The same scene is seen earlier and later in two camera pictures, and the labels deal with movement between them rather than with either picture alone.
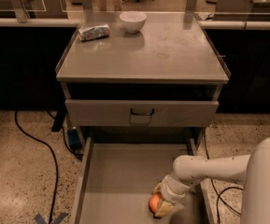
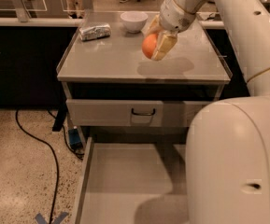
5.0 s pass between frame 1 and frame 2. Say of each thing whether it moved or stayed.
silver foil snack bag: stayed
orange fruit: moved
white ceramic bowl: stayed
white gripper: moved
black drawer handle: stayed
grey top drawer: stayed
